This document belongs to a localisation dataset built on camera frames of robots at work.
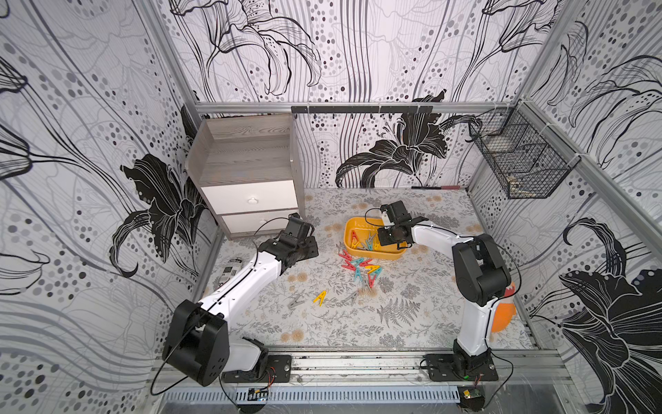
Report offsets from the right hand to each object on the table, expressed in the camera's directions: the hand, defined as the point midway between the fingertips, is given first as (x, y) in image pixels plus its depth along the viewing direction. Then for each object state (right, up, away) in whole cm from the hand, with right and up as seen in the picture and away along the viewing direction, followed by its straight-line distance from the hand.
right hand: (386, 232), depth 101 cm
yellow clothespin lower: (-25, -21, -15) cm, 36 cm away
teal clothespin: (-7, -5, -2) cm, 9 cm away
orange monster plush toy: (+34, -23, -21) cm, 46 cm away
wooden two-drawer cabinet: (-51, +24, -15) cm, 58 cm away
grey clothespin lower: (-34, -23, -16) cm, 44 cm away
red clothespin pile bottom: (-7, -16, -10) cm, 21 cm away
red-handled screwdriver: (+34, +20, +22) cm, 45 cm away
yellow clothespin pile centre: (-6, -13, -8) cm, 16 cm away
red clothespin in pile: (-16, -9, -5) cm, 19 cm away
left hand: (-27, -5, -15) cm, 32 cm away
